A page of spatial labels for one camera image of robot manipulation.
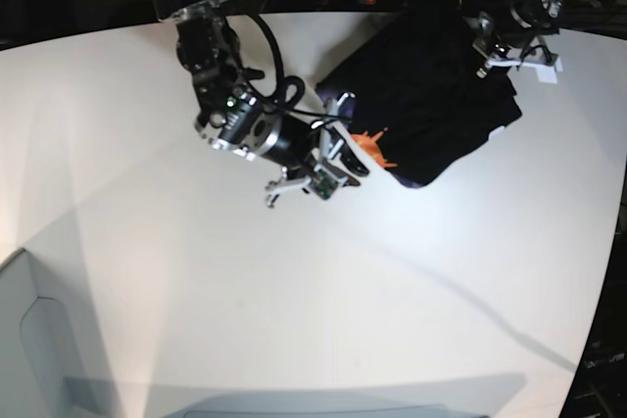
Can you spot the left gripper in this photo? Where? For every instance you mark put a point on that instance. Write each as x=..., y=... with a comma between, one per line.
x=496, y=53

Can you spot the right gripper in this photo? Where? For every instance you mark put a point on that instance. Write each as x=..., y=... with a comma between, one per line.
x=300, y=149

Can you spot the black T-shirt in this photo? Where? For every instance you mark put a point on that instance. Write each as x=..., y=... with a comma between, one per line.
x=418, y=105

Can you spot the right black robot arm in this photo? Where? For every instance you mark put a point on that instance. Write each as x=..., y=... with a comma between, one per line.
x=234, y=116

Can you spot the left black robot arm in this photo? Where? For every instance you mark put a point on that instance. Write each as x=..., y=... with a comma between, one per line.
x=512, y=33

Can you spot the grey robot base cover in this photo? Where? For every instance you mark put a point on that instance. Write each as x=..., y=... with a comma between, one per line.
x=41, y=368

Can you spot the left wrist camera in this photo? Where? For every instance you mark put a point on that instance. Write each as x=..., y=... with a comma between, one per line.
x=548, y=73

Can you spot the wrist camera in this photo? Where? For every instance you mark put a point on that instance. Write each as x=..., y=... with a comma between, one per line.
x=323, y=185
x=548, y=73

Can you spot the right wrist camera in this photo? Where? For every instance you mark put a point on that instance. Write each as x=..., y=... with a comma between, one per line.
x=323, y=185

